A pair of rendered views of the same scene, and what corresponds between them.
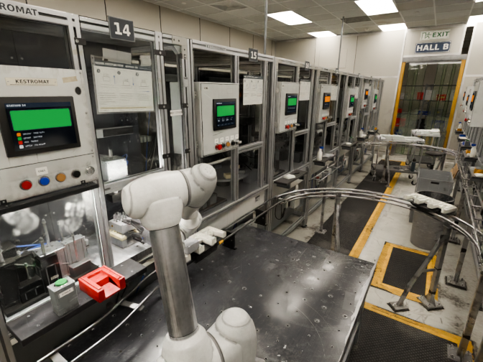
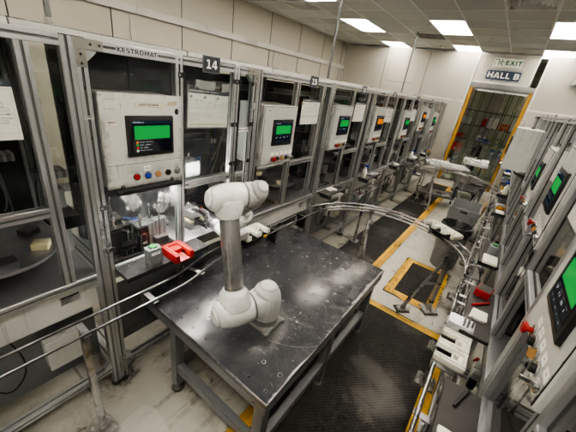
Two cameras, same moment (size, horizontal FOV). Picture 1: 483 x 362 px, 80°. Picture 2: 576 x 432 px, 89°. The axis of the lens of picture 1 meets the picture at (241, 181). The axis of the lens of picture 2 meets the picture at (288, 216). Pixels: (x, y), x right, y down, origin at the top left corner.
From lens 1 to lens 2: 0.50 m
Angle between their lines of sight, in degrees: 7
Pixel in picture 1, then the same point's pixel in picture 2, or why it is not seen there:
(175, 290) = (232, 261)
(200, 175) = (257, 189)
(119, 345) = (185, 295)
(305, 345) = (314, 314)
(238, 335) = (268, 296)
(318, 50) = (388, 60)
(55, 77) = (163, 101)
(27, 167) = (139, 165)
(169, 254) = (231, 237)
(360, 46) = (432, 63)
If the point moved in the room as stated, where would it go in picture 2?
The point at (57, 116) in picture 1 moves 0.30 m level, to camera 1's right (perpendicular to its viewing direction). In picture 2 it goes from (161, 130) to (218, 139)
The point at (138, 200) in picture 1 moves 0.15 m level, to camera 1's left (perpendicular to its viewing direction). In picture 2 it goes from (216, 200) to (184, 195)
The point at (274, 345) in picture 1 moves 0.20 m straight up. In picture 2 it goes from (292, 310) to (297, 285)
